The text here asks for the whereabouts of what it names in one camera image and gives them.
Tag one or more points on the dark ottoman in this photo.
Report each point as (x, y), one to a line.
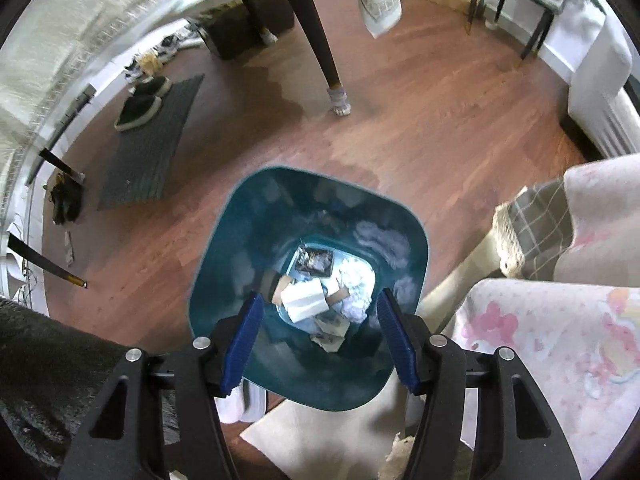
(240, 35)

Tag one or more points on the large paper ball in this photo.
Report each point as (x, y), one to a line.
(356, 285)

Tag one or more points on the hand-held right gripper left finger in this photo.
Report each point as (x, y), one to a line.
(245, 345)

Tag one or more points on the dark green slipper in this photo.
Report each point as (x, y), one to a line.
(150, 87)

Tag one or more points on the pink printed tablecloth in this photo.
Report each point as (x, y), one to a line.
(550, 360)

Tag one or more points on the black chair leg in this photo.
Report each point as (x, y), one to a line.
(60, 164)
(45, 262)

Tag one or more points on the dark table leg with sock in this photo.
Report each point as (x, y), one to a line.
(255, 10)
(320, 45)

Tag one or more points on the grey floor mat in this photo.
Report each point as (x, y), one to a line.
(150, 150)

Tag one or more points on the beige floor sheet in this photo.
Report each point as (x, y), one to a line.
(320, 440)

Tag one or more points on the black foil tray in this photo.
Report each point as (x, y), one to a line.
(314, 261)

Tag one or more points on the black bag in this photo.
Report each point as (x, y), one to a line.
(67, 200)

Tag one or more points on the teal trash bin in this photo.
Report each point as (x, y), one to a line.
(250, 240)

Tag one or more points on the dark fuzzy cloth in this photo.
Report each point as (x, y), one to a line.
(45, 360)

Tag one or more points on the white foam block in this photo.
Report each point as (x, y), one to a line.
(305, 300)

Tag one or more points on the pile of shoes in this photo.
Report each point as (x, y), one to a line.
(155, 52)

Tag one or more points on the grey plaid cloth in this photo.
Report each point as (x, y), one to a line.
(540, 230)

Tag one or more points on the pair of dark slippers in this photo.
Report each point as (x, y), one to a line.
(137, 112)

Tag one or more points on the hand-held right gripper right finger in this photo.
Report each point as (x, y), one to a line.
(398, 345)

